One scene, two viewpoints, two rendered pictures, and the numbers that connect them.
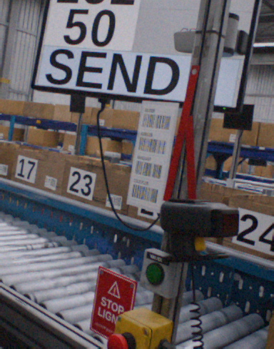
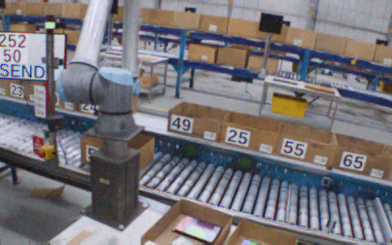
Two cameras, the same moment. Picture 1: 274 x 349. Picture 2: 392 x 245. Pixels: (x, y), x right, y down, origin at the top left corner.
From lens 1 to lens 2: 1.37 m
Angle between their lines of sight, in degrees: 33
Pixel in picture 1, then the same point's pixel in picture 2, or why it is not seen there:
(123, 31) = (23, 56)
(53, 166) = (1, 83)
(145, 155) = (38, 101)
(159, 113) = (39, 89)
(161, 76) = (39, 72)
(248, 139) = (118, 17)
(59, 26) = (1, 54)
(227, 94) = not seen: hidden behind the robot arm
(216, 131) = not seen: hidden behind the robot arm
